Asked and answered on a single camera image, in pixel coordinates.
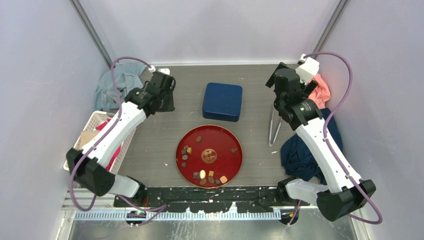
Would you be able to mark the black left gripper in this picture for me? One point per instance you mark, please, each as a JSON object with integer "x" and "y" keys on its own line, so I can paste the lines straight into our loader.
{"x": 169, "y": 107}

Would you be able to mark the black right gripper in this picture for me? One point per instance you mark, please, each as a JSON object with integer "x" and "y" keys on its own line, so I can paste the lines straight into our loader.
{"x": 306, "y": 90}

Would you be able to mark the blue box lid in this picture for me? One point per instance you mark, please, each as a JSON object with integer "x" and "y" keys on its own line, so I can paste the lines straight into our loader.
{"x": 222, "y": 102}

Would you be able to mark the metal tongs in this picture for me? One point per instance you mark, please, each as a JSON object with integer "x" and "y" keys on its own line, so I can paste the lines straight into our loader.
{"x": 275, "y": 123}

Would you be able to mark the red round tray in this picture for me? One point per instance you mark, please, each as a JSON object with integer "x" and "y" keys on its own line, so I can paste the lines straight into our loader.
{"x": 219, "y": 153}

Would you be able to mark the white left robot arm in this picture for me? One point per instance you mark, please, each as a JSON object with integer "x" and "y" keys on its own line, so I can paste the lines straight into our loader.
{"x": 87, "y": 165}

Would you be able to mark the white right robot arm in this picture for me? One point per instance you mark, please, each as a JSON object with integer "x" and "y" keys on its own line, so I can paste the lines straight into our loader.
{"x": 345, "y": 191}

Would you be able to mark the brown ridged round chocolate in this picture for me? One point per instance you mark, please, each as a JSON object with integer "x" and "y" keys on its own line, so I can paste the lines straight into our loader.
{"x": 198, "y": 139}

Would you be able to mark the white oval chocolate bottom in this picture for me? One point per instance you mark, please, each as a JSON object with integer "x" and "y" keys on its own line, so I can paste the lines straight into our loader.
{"x": 202, "y": 174}

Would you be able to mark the caramel cube chocolate bottom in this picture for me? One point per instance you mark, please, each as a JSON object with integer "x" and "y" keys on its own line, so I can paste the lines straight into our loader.
{"x": 223, "y": 179}

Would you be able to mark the pink cloth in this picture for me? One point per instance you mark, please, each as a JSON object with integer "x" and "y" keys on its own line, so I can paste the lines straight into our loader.
{"x": 321, "y": 94}

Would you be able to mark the light blue cloth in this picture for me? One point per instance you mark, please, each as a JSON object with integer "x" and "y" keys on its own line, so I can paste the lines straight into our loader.
{"x": 127, "y": 78}

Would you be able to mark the magenta cloth in basket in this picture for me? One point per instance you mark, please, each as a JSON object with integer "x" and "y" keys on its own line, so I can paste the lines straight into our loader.
{"x": 117, "y": 151}

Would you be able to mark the dark navy cloth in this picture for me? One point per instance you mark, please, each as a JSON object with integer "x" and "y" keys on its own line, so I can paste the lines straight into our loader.
{"x": 297, "y": 159}

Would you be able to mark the tan cloth in basket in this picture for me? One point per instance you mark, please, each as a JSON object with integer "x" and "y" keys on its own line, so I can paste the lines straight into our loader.
{"x": 86, "y": 136}

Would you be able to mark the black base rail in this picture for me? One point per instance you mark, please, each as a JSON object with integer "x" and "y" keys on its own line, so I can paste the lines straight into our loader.
{"x": 247, "y": 199}

